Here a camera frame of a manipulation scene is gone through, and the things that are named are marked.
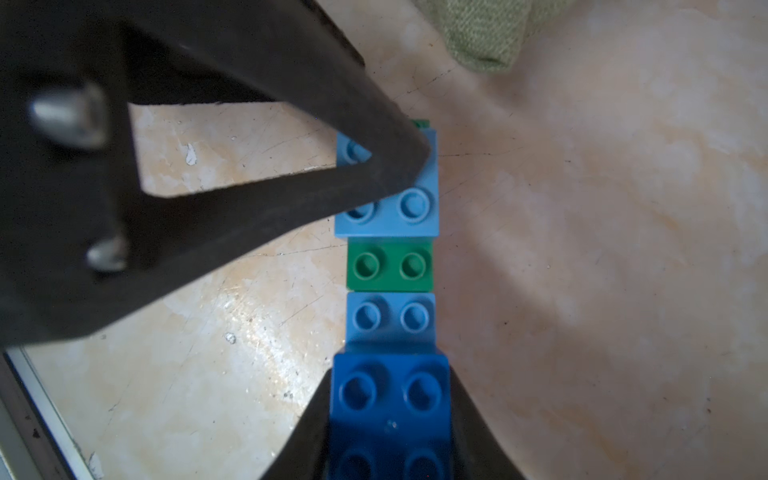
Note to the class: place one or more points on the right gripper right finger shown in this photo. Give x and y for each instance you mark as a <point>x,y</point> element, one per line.
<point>476,453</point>

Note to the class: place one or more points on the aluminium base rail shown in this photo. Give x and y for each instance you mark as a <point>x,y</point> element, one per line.
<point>35,441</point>

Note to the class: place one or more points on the light blue 2x4 brick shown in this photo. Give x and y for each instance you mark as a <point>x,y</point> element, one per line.
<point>390,320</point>

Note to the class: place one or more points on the green 2x4 lego brick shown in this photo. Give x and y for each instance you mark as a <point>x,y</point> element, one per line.
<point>390,264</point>

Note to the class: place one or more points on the light blue 2x2 brick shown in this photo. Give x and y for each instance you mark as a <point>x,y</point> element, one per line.
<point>411,213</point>

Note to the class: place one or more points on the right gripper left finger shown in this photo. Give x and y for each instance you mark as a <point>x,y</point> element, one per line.
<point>305,453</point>

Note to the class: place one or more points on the green square cushion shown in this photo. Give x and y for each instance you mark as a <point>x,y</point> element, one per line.
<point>487,36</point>

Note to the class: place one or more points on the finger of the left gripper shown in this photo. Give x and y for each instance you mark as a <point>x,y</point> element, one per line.
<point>100,218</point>

